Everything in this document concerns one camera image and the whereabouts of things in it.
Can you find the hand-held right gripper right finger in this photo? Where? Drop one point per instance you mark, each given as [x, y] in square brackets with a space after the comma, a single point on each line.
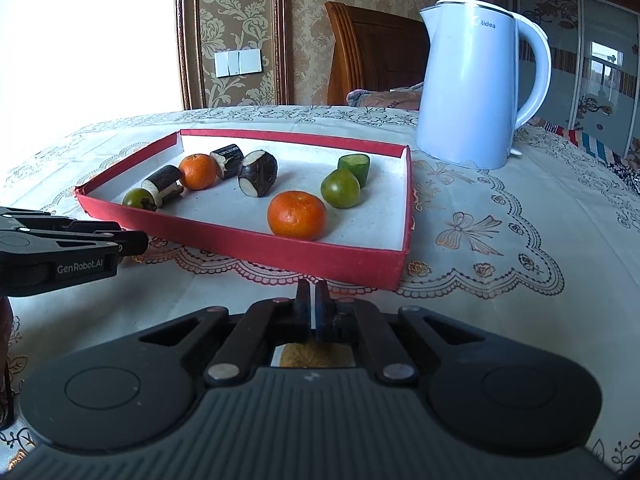
[322, 310]

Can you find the brown wooden headboard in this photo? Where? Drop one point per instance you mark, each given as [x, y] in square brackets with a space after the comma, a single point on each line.
[380, 55]

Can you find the dark sushi roll piece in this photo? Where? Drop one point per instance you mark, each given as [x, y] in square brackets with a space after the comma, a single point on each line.
[229, 156]

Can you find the colourful patterned blanket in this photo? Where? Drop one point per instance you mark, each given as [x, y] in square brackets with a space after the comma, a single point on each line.
[590, 142]

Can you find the green cucumber piece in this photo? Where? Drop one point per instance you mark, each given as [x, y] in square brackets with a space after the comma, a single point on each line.
[355, 164]

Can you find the light blue electric kettle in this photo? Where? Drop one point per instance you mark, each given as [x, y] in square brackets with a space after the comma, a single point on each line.
[465, 95]

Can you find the wardrobe with floral sliding doors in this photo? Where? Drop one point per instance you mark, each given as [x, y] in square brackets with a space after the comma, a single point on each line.
[565, 60]

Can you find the striped beige pillow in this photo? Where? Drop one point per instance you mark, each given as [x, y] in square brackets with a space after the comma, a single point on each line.
[380, 99]

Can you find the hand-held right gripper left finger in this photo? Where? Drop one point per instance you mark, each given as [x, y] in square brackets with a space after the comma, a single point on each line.
[302, 310]

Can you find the white wall light switch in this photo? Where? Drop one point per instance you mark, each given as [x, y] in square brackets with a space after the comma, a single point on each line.
[237, 62]

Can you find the green tomato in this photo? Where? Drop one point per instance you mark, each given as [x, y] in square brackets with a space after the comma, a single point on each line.
[340, 189]
[136, 199]

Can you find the red shallow cardboard box tray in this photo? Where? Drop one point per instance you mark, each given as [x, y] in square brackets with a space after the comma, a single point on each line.
[225, 210]

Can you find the orange mandarin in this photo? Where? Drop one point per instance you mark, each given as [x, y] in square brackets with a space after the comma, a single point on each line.
[295, 215]
[197, 172]

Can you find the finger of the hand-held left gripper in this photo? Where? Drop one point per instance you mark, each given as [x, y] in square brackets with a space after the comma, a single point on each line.
[40, 222]
[132, 242]

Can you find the brown potato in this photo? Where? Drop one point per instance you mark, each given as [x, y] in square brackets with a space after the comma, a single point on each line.
[310, 357]

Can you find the gilded wall panel frame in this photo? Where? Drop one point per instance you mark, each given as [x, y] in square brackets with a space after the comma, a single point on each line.
[184, 35]

